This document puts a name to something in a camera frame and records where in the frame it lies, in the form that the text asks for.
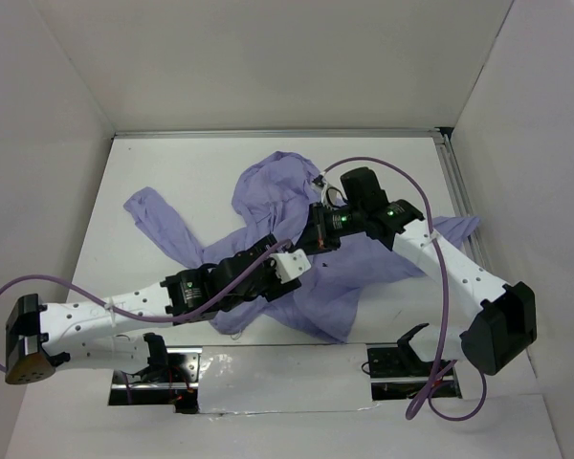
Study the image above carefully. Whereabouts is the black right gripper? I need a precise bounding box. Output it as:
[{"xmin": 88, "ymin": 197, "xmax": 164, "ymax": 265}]
[{"xmin": 296, "ymin": 200, "xmax": 366, "ymax": 254}]

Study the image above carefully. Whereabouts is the lavender zip jacket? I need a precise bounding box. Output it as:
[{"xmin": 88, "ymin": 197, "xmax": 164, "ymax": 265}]
[{"xmin": 122, "ymin": 150, "xmax": 480, "ymax": 344}]

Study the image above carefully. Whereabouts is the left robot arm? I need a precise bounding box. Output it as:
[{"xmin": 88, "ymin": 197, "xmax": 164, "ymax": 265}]
[{"xmin": 5, "ymin": 235, "xmax": 311, "ymax": 385}]

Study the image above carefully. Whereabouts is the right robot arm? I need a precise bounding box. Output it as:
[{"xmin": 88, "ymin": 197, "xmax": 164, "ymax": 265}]
[{"xmin": 297, "ymin": 167, "xmax": 538, "ymax": 376}]

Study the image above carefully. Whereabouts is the white taped front panel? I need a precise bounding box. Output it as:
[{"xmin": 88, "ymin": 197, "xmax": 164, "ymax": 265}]
[{"xmin": 198, "ymin": 344, "xmax": 375, "ymax": 414}]

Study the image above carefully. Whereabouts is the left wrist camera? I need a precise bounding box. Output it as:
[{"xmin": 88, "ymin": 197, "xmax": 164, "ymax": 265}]
[{"xmin": 271, "ymin": 249, "xmax": 311, "ymax": 284}]

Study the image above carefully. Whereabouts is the aluminium frame rail back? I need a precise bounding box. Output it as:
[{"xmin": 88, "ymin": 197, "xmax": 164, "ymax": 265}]
[{"xmin": 114, "ymin": 128, "xmax": 450, "ymax": 142}]

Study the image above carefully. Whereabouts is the aluminium frame rail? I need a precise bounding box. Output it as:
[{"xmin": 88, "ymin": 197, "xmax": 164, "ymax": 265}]
[
  {"xmin": 114, "ymin": 128, "xmax": 450, "ymax": 142},
  {"xmin": 434, "ymin": 126, "xmax": 518, "ymax": 339}
]

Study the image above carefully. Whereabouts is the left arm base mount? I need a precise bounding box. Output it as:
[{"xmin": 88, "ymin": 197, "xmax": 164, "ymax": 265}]
[{"xmin": 108, "ymin": 333, "xmax": 202, "ymax": 414}]

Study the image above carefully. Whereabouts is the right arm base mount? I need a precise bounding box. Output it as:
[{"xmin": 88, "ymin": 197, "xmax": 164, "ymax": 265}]
[{"xmin": 361, "ymin": 323, "xmax": 435, "ymax": 401}]

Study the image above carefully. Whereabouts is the aluminium frame rail right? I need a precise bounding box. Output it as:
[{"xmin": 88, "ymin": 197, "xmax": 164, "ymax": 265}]
[{"xmin": 434, "ymin": 126, "xmax": 518, "ymax": 339}]

